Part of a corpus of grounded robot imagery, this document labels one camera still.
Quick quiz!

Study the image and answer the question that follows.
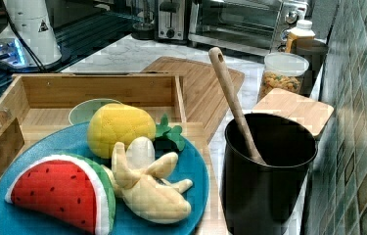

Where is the bamboo cutting board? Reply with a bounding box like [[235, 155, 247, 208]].
[[142, 56, 229, 142]]

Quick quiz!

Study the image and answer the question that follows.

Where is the clear cereal jar white lid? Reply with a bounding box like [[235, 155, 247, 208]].
[[258, 52, 309, 100]]

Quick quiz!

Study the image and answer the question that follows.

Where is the plush yellow pineapple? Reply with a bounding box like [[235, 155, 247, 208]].
[[87, 103, 186, 159]]

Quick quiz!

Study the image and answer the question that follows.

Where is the wooden spoon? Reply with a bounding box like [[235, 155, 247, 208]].
[[208, 47, 265, 165]]

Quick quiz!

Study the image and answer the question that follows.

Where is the blue round plate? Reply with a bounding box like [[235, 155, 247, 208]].
[[0, 123, 209, 235]]

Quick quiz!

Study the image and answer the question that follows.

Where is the silver toaster oven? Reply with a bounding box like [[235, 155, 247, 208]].
[[188, 0, 310, 56]]

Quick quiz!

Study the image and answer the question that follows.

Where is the dark appliance base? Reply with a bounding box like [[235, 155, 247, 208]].
[[131, 0, 155, 40]]

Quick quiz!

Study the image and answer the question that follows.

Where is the plush peeled banana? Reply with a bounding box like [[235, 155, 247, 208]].
[[104, 142, 193, 224]]

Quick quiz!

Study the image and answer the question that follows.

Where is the pale green bowl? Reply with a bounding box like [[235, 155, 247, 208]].
[[69, 98, 119, 125]]

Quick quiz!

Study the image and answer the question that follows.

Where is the small bamboo lid board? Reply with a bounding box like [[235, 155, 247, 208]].
[[252, 88, 334, 137]]

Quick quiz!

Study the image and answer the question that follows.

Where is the orange juice bottle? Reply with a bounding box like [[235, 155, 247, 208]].
[[285, 20, 315, 53]]

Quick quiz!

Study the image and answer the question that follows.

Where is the bamboo drawer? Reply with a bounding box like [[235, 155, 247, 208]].
[[0, 73, 186, 125]]

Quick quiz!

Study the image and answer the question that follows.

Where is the black cable on base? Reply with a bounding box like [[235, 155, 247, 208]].
[[0, 0, 47, 72]]

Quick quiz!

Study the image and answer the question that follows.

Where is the silver black toaster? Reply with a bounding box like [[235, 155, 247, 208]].
[[155, 0, 191, 42]]

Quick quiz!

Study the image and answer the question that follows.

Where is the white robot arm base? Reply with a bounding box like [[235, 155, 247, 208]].
[[0, 0, 62, 70]]

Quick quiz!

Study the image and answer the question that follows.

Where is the black utensil holder cup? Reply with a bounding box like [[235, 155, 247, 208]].
[[220, 114, 317, 235]]

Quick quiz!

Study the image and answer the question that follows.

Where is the plush watermelon slice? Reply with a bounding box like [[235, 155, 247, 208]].
[[5, 155, 115, 235]]

